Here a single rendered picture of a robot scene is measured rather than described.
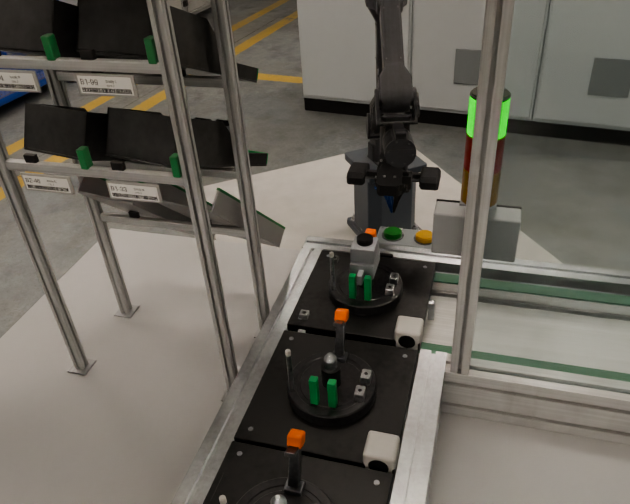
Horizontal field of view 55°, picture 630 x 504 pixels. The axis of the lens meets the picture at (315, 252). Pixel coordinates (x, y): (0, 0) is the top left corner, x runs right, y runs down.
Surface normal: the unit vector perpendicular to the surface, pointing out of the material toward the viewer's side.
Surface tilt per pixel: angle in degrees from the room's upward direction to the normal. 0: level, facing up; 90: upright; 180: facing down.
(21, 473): 0
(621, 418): 90
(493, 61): 90
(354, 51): 90
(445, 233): 90
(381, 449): 0
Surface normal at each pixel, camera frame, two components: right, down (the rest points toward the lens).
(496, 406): -0.27, 0.56
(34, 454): -0.06, -0.82
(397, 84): -0.04, -0.26
